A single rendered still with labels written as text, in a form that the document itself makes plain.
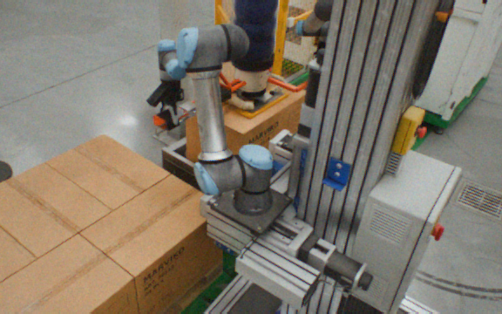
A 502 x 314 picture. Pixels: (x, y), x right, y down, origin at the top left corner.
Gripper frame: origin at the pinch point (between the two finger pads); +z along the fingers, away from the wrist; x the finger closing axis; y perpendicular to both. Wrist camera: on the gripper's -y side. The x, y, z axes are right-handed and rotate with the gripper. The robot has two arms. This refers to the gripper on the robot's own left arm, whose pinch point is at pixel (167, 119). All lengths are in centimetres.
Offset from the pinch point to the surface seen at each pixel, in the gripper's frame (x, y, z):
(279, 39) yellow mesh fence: 43, 149, 18
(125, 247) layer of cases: -4, -32, 54
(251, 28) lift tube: -5, 51, -30
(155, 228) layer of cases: -5, -16, 54
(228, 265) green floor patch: -19, 26, 108
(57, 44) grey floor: 331, 135, 109
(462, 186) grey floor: -102, 204, 108
